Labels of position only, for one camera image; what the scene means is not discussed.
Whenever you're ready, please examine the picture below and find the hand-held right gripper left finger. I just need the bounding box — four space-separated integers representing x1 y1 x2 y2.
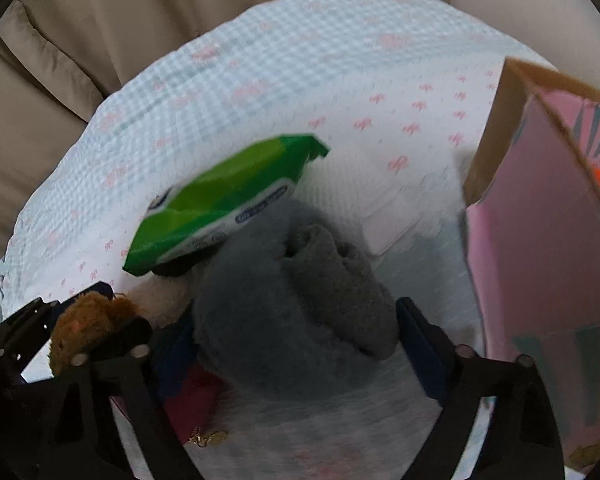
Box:
40 317 197 480

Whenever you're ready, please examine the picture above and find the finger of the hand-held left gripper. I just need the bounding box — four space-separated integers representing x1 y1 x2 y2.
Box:
0 297 62 387

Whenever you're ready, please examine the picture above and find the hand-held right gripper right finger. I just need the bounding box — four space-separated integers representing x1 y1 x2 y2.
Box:
396 297 565 480

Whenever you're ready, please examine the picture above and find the brown plush toy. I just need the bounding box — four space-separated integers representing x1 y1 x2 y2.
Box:
49 275 207 377

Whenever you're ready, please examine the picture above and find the grey sock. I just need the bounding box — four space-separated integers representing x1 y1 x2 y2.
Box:
192 199 400 401

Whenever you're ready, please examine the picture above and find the pink cardboard box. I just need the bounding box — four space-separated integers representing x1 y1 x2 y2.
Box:
462 57 600 476

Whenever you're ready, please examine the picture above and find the green wet wipes packet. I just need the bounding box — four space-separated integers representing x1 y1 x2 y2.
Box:
123 133 331 277

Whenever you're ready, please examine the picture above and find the white textured cloth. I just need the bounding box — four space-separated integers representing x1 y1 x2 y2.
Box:
295 157 433 257

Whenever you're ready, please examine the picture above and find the checked blanket with pink bows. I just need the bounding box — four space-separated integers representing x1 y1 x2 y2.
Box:
0 0 556 480

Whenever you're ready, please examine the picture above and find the beige sofa cushion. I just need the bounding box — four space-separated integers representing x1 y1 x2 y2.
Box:
0 0 600 271

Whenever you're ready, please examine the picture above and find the red pouch with gold chain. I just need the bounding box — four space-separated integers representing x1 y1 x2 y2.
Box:
161 364 232 450

